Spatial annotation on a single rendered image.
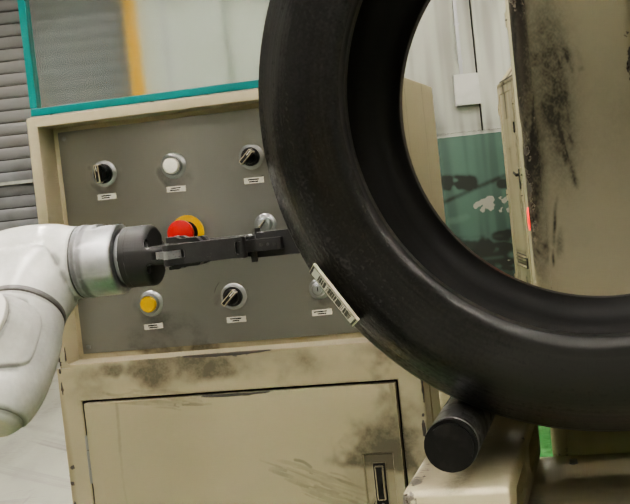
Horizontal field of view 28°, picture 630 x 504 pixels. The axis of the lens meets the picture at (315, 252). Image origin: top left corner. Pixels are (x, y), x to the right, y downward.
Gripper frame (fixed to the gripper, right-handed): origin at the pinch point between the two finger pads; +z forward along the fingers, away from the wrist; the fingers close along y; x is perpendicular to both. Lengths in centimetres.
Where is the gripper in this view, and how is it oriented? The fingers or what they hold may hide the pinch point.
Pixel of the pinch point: (285, 241)
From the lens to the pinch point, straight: 149.1
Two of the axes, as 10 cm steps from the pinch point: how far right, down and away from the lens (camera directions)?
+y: 2.3, -0.8, 9.7
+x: 1.1, 9.9, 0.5
